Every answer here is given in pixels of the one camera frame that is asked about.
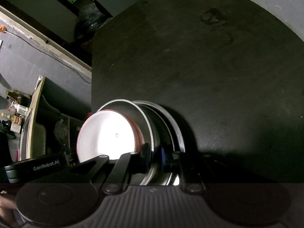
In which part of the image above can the dark glass bottle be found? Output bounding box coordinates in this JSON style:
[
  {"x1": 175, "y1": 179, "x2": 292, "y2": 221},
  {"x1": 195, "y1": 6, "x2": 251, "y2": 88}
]
[{"x1": 5, "y1": 89, "x2": 31, "y2": 100}]

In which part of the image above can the pale door frame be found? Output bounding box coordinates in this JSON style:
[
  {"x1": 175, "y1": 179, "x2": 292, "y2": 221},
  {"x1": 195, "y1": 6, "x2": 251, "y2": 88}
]
[{"x1": 0, "y1": 5, "x2": 92, "y2": 73}]

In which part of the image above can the small clear plastic bag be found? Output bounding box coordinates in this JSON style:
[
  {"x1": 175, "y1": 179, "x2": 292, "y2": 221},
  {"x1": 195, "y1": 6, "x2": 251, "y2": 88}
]
[{"x1": 54, "y1": 119, "x2": 68, "y2": 140}]

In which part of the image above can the medium steel plate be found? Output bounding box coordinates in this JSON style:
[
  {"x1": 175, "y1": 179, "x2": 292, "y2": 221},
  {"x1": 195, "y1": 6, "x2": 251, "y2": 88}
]
[{"x1": 142, "y1": 104, "x2": 177, "y2": 186}]

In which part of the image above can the black cable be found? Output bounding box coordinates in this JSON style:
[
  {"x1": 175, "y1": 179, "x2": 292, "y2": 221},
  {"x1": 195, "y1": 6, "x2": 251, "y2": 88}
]
[{"x1": 5, "y1": 30, "x2": 92, "y2": 85}]

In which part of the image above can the black plastic bag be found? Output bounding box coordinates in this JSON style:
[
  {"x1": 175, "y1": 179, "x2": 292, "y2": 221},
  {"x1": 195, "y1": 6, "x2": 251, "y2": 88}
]
[{"x1": 74, "y1": 7, "x2": 113, "y2": 43}]

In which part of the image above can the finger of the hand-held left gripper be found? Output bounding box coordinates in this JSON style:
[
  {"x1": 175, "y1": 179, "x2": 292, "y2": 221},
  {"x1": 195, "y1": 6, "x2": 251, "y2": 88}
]
[{"x1": 62, "y1": 144, "x2": 80, "y2": 169}]

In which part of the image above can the person's left hand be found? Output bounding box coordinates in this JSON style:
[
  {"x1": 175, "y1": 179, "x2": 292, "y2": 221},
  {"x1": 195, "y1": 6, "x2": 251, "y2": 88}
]
[{"x1": 0, "y1": 190, "x2": 16, "y2": 211}]

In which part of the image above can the wooden counter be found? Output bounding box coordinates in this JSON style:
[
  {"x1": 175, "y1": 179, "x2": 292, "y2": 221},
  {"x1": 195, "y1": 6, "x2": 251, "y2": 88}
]
[{"x1": 20, "y1": 76, "x2": 47, "y2": 161}]

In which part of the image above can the large steel plate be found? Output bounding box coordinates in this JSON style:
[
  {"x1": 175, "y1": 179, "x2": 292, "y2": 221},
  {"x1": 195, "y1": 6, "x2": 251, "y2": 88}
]
[{"x1": 133, "y1": 100, "x2": 186, "y2": 186}]

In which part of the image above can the white plastic bottle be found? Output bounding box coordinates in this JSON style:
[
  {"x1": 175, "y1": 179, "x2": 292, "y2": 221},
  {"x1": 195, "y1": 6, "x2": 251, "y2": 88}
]
[{"x1": 7, "y1": 101, "x2": 29, "y2": 114}]

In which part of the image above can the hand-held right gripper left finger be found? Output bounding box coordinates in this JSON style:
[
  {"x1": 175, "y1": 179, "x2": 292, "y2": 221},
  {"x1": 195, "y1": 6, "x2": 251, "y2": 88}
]
[{"x1": 70, "y1": 144, "x2": 153, "y2": 195}]

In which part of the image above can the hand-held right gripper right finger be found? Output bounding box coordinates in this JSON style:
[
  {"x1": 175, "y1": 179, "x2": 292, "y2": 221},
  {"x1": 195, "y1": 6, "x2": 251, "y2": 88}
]
[{"x1": 161, "y1": 148, "x2": 269, "y2": 194}]

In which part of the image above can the deep steel bowl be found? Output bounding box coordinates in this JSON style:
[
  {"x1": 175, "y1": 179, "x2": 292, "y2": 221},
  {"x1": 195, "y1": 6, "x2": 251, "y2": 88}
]
[{"x1": 91, "y1": 99, "x2": 165, "y2": 186}]

